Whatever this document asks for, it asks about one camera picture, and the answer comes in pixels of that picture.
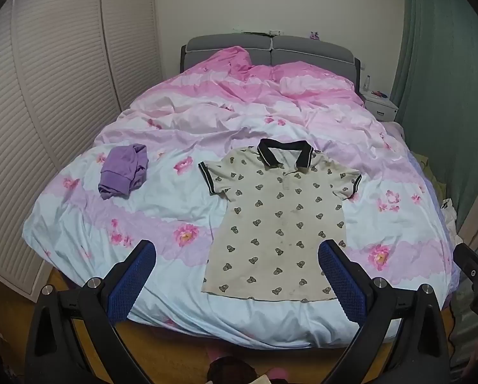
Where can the pink floral duvet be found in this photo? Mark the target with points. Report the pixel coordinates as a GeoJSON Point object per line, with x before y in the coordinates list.
{"type": "Point", "coordinates": [239, 136]}

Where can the clear plastic bottle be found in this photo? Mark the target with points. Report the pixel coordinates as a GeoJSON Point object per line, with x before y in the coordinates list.
{"type": "Point", "coordinates": [367, 83]}

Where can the person's dark trouser leg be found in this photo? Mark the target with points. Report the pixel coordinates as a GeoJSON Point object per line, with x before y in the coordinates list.
{"type": "Point", "coordinates": [233, 370]}

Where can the green curtain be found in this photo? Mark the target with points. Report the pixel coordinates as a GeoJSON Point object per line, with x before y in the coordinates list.
{"type": "Point", "coordinates": [443, 88]}

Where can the white nightstand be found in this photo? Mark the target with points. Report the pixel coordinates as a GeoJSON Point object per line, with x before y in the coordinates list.
{"type": "Point", "coordinates": [381, 106]}

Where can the white louvered wardrobe doors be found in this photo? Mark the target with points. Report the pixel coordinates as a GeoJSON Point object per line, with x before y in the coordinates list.
{"type": "Point", "coordinates": [59, 100]}

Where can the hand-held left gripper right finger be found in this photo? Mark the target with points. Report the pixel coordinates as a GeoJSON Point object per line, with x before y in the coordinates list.
{"type": "Point", "coordinates": [341, 284]}

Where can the lavender bed sheet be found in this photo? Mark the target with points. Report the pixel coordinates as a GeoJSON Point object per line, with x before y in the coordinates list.
{"type": "Point", "coordinates": [435, 192]}

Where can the small purple toy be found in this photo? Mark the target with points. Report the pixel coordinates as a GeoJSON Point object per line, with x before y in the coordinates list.
{"type": "Point", "coordinates": [314, 35]}

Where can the grey padded headboard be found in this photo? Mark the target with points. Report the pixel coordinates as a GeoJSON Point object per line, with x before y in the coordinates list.
{"type": "Point", "coordinates": [287, 48]}

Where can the purple crumpled garment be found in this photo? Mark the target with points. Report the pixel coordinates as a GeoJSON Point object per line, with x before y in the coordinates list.
{"type": "Point", "coordinates": [123, 172]}

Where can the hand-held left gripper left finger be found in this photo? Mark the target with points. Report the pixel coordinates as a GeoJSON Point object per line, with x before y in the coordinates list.
{"type": "Point", "coordinates": [132, 284]}

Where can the yellow green cloth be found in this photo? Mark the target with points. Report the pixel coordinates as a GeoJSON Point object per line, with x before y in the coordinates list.
{"type": "Point", "coordinates": [423, 162]}

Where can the cream patterned polo shirt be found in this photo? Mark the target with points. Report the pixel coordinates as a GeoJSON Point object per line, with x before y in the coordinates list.
{"type": "Point", "coordinates": [277, 224]}

